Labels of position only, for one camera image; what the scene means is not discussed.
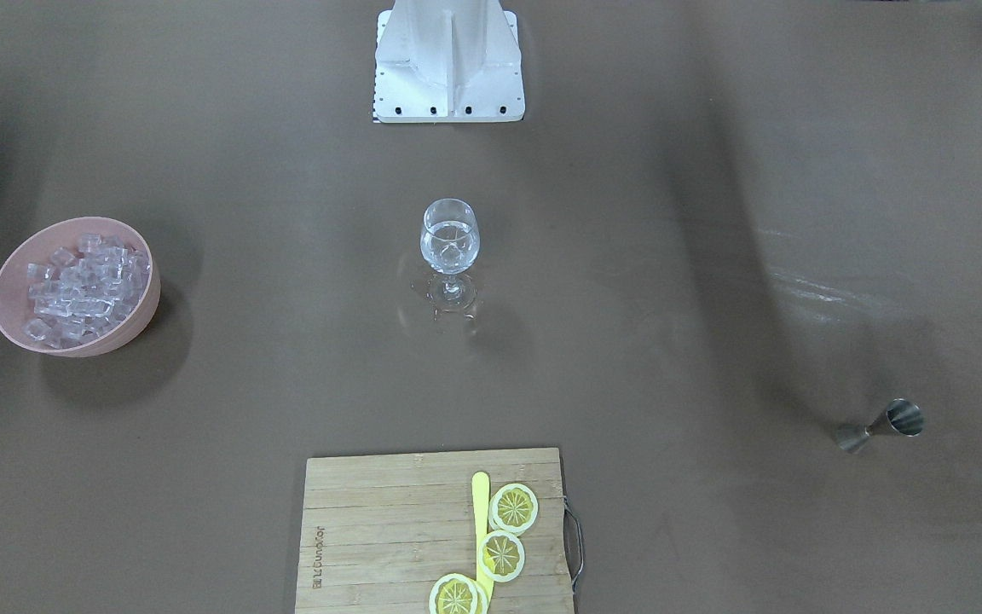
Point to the steel double jigger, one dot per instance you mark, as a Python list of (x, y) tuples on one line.
[(901, 417)]

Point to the clear wine glass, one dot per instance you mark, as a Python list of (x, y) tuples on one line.
[(450, 243)]

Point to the pile of ice cubes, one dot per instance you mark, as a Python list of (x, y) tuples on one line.
[(80, 294)]

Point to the lemon slice middle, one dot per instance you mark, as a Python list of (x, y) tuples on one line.
[(501, 556)]

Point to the bamboo cutting board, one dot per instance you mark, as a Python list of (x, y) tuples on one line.
[(379, 530)]

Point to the pink bowl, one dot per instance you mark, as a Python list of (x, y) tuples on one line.
[(15, 308)]

